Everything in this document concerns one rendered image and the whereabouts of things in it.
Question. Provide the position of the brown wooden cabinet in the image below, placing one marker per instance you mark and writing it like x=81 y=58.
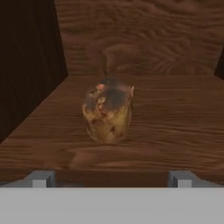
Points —
x=163 y=87

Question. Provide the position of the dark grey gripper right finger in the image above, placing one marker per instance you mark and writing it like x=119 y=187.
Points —
x=183 y=178

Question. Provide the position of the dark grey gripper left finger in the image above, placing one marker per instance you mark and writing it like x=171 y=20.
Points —
x=40 y=178

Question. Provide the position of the golden brown bread loaf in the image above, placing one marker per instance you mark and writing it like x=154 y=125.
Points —
x=108 y=112

